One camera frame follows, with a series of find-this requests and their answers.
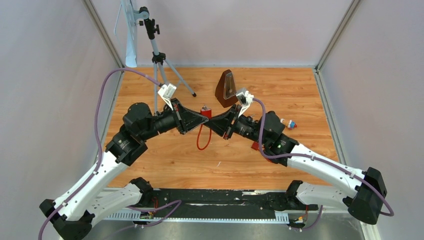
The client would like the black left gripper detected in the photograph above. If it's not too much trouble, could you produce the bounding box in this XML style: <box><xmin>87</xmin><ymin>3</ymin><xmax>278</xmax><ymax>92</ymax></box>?
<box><xmin>141</xmin><ymin>98</ymin><xmax>209</xmax><ymax>141</ymax></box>

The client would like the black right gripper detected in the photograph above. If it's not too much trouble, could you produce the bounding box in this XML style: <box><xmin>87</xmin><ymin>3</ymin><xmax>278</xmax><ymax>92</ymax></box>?
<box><xmin>203</xmin><ymin>104</ymin><xmax>268</xmax><ymax>147</ymax></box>

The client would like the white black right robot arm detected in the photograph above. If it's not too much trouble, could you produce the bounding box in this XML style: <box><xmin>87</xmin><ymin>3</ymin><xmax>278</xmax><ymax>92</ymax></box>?
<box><xmin>205</xmin><ymin>105</ymin><xmax>387</xmax><ymax>225</ymax></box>

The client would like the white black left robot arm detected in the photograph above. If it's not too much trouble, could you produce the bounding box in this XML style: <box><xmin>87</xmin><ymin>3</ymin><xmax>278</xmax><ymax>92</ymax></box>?
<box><xmin>39</xmin><ymin>98</ymin><xmax>209</xmax><ymax>240</ymax></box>

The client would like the brown wooden metronome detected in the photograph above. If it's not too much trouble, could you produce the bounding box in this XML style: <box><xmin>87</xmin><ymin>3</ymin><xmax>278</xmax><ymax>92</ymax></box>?
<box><xmin>214</xmin><ymin>69</ymin><xmax>238</xmax><ymax>108</ymax></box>

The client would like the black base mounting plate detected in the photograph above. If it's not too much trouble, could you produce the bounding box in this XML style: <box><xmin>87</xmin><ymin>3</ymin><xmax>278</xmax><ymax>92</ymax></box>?
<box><xmin>134</xmin><ymin>188</ymin><xmax>319</xmax><ymax>220</ymax></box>

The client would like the white board on tripod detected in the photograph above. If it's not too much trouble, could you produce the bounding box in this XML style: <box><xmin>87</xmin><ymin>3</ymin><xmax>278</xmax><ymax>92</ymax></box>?
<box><xmin>113</xmin><ymin>0</ymin><xmax>138</xmax><ymax>68</ymax></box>

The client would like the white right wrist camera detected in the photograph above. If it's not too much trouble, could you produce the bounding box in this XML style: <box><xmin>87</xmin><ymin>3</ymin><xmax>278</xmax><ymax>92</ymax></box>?
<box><xmin>235</xmin><ymin>87</ymin><xmax>255</xmax><ymax>117</ymax></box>

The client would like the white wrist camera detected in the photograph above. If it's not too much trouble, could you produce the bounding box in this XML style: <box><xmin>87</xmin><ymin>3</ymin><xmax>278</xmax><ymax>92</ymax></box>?
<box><xmin>157</xmin><ymin>83</ymin><xmax>177</xmax><ymax>110</ymax></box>
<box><xmin>235</xmin><ymin>87</ymin><xmax>255</xmax><ymax>117</ymax></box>

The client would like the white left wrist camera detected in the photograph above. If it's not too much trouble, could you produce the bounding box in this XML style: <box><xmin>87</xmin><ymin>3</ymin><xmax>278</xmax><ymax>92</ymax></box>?
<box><xmin>157</xmin><ymin>83</ymin><xmax>177</xmax><ymax>110</ymax></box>

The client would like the grey camera tripod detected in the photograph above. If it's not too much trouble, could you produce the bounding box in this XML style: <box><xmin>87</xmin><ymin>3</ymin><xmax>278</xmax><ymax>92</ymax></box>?
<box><xmin>137</xmin><ymin>6</ymin><xmax>197</xmax><ymax>97</ymax></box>

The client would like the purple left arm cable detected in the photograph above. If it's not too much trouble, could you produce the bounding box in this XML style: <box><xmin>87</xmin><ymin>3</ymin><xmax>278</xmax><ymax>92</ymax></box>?
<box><xmin>37</xmin><ymin>67</ymin><xmax>163</xmax><ymax>240</ymax></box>

